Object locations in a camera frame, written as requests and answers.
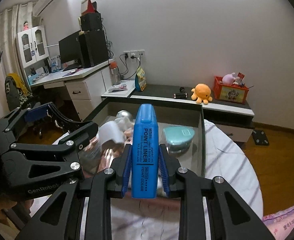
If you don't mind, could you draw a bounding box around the orange-capped water bottle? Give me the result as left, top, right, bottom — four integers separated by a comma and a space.
110, 61, 122, 86

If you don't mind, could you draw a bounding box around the black speaker box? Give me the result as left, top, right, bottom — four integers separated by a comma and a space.
79, 12, 103, 32

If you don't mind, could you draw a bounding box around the pink black tray box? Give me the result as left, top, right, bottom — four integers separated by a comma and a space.
83, 97, 208, 181

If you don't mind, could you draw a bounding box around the black computer tower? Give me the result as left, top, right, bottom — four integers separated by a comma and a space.
78, 30, 109, 68

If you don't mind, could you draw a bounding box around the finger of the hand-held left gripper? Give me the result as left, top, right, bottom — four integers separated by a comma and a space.
0, 102, 51, 137
10, 121, 99, 160

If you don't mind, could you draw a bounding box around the white air conditioner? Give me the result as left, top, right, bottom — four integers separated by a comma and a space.
33, 0, 62, 16

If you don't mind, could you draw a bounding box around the white desk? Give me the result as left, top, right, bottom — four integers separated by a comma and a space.
27, 60, 115, 122

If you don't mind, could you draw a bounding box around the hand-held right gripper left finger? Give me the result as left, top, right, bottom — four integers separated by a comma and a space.
22, 144, 133, 240

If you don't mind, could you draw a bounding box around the white wall socket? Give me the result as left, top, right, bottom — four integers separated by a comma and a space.
123, 50, 145, 59

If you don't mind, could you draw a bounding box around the blue highlighter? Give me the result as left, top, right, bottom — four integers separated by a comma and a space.
131, 104, 160, 199

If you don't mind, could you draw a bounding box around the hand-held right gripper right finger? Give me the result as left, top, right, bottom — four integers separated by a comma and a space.
158, 144, 275, 240

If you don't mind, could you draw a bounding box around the pink bedding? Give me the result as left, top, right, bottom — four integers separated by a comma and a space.
262, 197, 294, 240

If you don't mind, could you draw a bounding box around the person's left hand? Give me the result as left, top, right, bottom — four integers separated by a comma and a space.
0, 199, 20, 218

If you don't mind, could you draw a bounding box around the striped beige curtain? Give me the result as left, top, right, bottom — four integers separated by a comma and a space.
0, 3, 35, 85

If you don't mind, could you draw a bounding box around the white glass-door cabinet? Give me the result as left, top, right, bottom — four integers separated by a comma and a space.
15, 25, 50, 69

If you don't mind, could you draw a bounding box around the teal clamshell case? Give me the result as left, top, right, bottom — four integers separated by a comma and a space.
162, 126, 196, 154

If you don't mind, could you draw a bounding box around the pink plush toy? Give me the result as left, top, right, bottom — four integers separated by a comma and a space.
222, 72, 237, 85

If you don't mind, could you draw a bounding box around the orange octopus plush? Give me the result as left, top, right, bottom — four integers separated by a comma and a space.
191, 83, 213, 104

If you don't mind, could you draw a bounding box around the black computer monitor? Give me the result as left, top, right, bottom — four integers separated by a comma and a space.
58, 30, 84, 66

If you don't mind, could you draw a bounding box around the flat printed packet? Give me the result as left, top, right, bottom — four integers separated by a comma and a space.
108, 82, 129, 92

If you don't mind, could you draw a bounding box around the black-topped low cabinet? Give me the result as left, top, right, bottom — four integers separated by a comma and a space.
130, 84, 255, 144

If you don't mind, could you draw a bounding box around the yellow garment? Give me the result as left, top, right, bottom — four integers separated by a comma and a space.
8, 73, 29, 96

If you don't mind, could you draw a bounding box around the grey black-white garment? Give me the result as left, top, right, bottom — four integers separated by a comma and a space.
4, 76, 35, 111

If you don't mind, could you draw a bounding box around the red desk calendar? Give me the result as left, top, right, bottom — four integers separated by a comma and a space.
81, 0, 100, 15

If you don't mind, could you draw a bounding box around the red storage crate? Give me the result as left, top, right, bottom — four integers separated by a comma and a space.
214, 76, 250, 105

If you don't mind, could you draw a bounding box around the yellow blue snack bag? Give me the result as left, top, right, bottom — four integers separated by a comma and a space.
134, 67, 148, 92

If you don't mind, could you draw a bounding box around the black power cable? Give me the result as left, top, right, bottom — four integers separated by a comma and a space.
118, 53, 140, 81

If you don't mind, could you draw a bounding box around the white nightstand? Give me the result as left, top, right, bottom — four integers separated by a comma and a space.
101, 79, 136, 101

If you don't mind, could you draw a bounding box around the purple mouse pad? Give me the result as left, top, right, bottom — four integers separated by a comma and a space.
62, 69, 84, 77

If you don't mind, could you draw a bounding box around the black bathroom scale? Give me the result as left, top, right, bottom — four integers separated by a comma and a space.
252, 129, 270, 146

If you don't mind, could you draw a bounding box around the spray bottle with white head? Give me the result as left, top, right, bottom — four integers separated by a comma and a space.
78, 121, 126, 176

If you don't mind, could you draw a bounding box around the blue white packet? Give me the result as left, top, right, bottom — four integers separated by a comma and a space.
50, 55, 61, 72

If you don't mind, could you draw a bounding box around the row of books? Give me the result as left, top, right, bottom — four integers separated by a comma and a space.
35, 59, 50, 76

